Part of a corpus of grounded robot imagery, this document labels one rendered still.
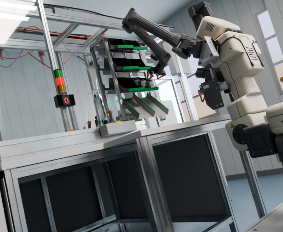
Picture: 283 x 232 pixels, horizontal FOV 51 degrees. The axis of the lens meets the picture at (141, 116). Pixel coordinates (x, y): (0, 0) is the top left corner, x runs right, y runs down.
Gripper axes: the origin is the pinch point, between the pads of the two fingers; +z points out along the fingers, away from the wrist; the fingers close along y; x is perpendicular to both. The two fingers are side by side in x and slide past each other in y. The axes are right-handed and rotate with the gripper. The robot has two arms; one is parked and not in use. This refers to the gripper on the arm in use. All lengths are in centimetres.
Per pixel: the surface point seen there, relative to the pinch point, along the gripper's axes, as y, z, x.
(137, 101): 9.6, 15.9, 5.9
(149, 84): 2.5, 3.1, 1.9
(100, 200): -16, 180, 16
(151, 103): -3.2, 17.7, 8.9
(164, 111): -3.7, 11.7, 22.0
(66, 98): 63, 14, -4
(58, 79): 65, 9, -16
